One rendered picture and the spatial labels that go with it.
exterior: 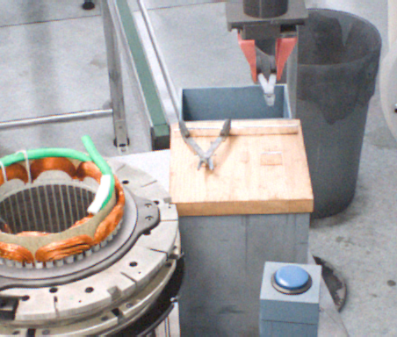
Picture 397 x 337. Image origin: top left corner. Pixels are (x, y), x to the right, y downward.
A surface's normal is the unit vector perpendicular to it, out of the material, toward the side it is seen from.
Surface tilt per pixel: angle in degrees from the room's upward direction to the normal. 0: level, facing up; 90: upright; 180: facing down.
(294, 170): 0
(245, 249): 90
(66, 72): 0
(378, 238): 0
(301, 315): 90
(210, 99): 90
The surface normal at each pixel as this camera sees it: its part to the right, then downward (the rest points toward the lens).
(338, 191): 0.53, 0.54
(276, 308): -0.16, 0.60
